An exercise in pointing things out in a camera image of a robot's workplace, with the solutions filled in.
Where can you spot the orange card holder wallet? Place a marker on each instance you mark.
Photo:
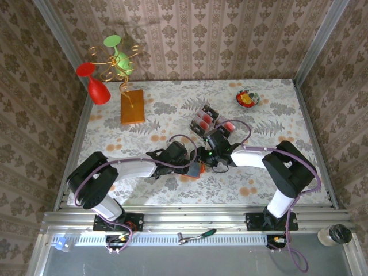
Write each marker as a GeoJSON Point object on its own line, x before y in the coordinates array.
{"type": "Point", "coordinates": [194, 171]}

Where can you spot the clear acrylic card display stand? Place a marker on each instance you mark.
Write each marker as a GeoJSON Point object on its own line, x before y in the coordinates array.
{"type": "Point", "coordinates": [215, 118]}

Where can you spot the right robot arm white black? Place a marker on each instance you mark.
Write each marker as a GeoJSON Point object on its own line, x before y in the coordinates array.
{"type": "Point", "coordinates": [287, 172]}

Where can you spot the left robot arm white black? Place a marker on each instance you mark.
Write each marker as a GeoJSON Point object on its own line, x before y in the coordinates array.
{"type": "Point", "coordinates": [95, 178]}

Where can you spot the red black VIP credit card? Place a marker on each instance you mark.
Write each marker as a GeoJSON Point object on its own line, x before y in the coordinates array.
{"type": "Point", "coordinates": [201, 126]}
{"type": "Point", "coordinates": [228, 127]}
{"type": "Point", "coordinates": [204, 112]}

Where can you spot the floral patterned tablecloth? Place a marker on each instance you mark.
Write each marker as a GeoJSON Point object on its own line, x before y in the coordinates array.
{"type": "Point", "coordinates": [172, 100]}

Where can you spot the small colourful patterned bowl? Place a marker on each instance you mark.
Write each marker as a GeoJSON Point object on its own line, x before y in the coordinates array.
{"type": "Point", "coordinates": [247, 99]}

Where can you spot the red plastic wine glass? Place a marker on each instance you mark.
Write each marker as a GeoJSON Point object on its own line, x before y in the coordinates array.
{"type": "Point", "coordinates": [97, 92]}

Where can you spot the green plastic wine glass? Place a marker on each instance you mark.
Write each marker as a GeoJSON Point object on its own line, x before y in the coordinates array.
{"type": "Point", "coordinates": [122, 60]}

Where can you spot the white cup with lid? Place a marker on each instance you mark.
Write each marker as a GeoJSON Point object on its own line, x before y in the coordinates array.
{"type": "Point", "coordinates": [339, 234]}

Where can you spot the aluminium mounting rail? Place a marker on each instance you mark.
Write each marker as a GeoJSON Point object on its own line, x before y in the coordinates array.
{"type": "Point", "coordinates": [187, 218]}

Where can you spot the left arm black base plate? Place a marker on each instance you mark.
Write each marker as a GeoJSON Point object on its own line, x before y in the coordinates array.
{"type": "Point", "coordinates": [136, 222]}

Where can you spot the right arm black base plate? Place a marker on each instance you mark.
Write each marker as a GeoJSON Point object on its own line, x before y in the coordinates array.
{"type": "Point", "coordinates": [251, 222]}

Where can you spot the aluminium frame post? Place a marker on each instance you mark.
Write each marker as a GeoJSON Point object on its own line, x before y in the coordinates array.
{"type": "Point", "coordinates": [61, 40]}
{"type": "Point", "coordinates": [319, 40]}

